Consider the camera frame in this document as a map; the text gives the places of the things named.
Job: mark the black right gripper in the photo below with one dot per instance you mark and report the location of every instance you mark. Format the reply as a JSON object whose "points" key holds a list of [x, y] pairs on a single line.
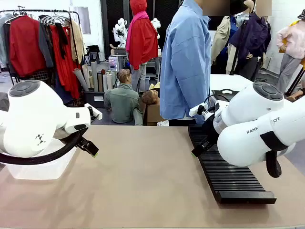
{"points": [[209, 131]]}

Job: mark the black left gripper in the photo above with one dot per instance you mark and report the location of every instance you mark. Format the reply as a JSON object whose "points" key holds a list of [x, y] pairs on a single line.
{"points": [[81, 143]]}

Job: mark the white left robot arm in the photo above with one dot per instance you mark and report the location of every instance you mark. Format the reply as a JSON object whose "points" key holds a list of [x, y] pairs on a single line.
{"points": [[28, 119]]}

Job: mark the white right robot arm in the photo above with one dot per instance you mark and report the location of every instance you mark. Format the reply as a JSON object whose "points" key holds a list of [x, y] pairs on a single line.
{"points": [[250, 143]]}

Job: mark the black slotted PCB rack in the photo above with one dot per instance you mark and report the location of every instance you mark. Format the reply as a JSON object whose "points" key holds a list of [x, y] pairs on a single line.
{"points": [[228, 181]]}

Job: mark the dark grey storage bin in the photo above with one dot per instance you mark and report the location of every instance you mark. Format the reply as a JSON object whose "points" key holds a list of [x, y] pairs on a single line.
{"points": [[94, 99]]}

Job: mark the clear plastic storage box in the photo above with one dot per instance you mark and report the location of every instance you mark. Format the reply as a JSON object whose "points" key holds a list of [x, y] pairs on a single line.
{"points": [[43, 170]]}

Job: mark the seated mannequin in green jacket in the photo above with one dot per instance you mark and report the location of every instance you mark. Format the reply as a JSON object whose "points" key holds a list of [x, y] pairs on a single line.
{"points": [[121, 102]]}

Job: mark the brown cardboard box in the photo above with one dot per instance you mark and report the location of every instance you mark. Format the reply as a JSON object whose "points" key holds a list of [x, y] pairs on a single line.
{"points": [[152, 114]]}

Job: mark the dark blue denim garment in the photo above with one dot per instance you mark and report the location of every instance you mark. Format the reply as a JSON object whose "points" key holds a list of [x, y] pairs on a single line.
{"points": [[62, 90]]}

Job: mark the brown paper roll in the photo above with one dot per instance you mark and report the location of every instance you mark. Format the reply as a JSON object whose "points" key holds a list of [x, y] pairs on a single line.
{"points": [[100, 82]]}

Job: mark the white table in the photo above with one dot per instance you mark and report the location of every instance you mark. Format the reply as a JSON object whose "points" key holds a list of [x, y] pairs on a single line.
{"points": [[228, 81]]}

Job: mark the tall grey paper roll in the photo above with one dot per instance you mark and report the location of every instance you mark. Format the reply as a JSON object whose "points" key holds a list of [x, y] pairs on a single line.
{"points": [[94, 76]]}

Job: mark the white paper roll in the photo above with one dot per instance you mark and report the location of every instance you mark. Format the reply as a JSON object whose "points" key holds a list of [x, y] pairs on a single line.
{"points": [[87, 76]]}

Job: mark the brown-haired mannequin head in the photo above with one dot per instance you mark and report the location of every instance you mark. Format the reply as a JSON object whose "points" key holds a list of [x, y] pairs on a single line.
{"points": [[150, 96]]}

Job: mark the person in blue shirt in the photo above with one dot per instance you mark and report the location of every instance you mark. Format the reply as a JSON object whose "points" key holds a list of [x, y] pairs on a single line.
{"points": [[183, 71]]}

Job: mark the red hanging dress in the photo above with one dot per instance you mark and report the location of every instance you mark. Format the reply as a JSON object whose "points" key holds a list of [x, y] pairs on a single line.
{"points": [[65, 71]]}

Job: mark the white desktop machine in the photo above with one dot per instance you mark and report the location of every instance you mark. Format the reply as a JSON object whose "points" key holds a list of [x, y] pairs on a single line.
{"points": [[114, 63]]}

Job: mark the beige hanging garment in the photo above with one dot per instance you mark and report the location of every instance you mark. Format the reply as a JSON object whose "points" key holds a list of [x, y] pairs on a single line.
{"points": [[76, 43]]}

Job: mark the black hanging scarf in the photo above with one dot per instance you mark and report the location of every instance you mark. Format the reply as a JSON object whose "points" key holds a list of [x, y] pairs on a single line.
{"points": [[61, 40]]}

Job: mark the mannequin in beige trench coat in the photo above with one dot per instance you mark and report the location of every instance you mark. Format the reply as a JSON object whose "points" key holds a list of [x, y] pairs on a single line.
{"points": [[221, 35]]}

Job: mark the dark grey hanging garment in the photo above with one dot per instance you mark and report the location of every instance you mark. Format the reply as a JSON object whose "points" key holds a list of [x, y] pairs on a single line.
{"points": [[44, 43]]}

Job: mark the mannequin in red hooded coat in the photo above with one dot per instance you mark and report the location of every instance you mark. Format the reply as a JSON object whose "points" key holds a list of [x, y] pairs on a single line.
{"points": [[143, 43]]}

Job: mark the mannequin in purple jacket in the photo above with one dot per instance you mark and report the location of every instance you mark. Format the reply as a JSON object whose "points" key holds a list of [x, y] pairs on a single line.
{"points": [[252, 38]]}

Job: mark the white bulbous figure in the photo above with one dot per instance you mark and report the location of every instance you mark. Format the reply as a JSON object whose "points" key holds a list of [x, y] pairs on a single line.
{"points": [[120, 31]]}

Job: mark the red hanging jacket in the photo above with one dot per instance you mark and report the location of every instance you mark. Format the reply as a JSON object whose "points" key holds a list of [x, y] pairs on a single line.
{"points": [[23, 47]]}

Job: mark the mannequin in pink sweater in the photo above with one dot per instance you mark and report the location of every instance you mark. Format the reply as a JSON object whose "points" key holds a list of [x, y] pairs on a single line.
{"points": [[291, 45]]}

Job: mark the light grey hanging garment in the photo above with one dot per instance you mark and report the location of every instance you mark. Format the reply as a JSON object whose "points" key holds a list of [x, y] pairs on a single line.
{"points": [[3, 43]]}

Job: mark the black metal clothes rack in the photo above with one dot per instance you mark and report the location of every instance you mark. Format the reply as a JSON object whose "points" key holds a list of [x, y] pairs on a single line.
{"points": [[35, 10]]}

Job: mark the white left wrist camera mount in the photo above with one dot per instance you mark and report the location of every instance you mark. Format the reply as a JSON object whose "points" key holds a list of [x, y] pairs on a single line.
{"points": [[96, 114]]}

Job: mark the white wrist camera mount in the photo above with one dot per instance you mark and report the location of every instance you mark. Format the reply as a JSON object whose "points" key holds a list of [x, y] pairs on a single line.
{"points": [[96, 114], [196, 110]]}

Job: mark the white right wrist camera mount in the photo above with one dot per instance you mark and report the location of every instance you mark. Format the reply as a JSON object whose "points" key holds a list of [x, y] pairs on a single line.
{"points": [[196, 110]]}

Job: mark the grey wall poster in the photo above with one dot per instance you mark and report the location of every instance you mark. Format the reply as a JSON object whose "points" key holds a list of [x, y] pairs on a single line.
{"points": [[84, 20]]}

